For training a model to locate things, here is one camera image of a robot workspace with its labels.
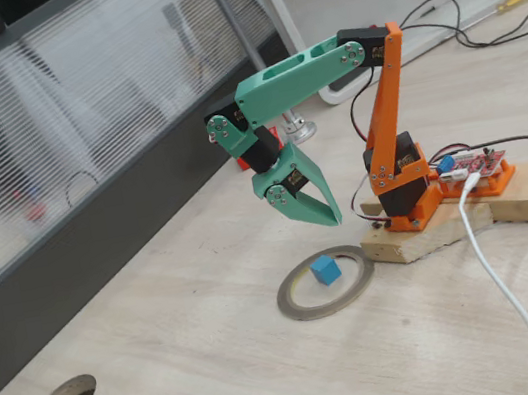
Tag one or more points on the green gripper black servo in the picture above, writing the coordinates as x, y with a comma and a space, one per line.
286, 179

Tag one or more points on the blue cube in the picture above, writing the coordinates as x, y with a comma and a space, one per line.
326, 272

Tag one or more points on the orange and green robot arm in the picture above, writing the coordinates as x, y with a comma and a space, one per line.
300, 77

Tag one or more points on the silver metal cylinder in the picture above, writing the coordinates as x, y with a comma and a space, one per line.
301, 131

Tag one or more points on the red cardboard box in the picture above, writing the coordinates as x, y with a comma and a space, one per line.
243, 164

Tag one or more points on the pale wooden base block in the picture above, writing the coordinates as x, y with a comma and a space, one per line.
428, 238

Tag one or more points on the black rectangular bar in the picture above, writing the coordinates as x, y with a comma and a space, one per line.
344, 85

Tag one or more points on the red controller board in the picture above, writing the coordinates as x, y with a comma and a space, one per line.
481, 163

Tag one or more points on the frosted glass desk partition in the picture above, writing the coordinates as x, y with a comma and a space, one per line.
98, 83

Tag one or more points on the black monitor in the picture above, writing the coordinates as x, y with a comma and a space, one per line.
24, 7

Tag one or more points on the orange printed board mount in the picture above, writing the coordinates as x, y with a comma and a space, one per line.
500, 183

